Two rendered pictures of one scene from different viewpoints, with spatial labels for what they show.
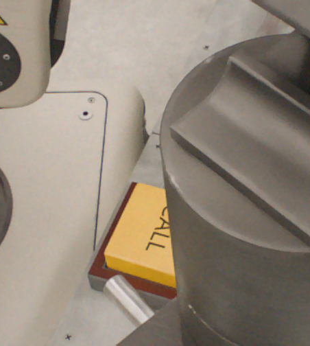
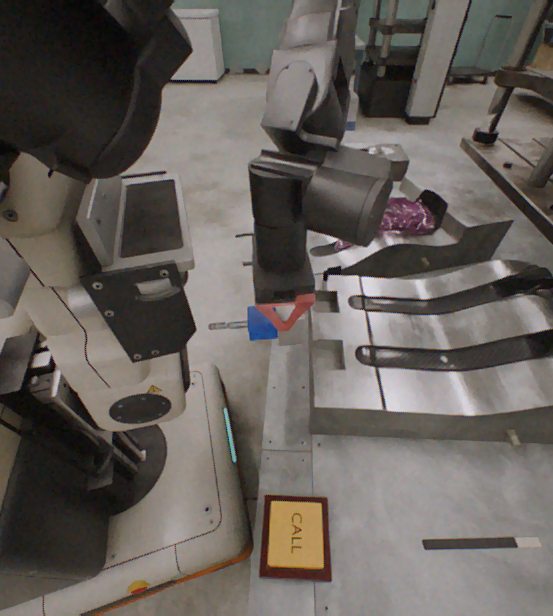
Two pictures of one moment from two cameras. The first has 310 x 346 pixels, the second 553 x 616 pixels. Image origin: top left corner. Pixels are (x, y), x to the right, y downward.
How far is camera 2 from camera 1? 0.23 m
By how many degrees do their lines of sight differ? 16
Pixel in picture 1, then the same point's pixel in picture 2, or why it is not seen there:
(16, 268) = (175, 477)
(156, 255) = (298, 555)
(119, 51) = (197, 339)
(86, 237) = (207, 449)
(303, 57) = not seen: outside the picture
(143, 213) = (282, 524)
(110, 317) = (277, 597)
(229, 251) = not seen: outside the picture
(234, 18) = (282, 367)
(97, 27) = not seen: hidden behind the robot
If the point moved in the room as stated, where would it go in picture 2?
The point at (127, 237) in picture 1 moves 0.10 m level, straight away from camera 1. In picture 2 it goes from (278, 546) to (242, 461)
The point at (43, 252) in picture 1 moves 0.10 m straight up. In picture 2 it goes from (187, 464) to (179, 452)
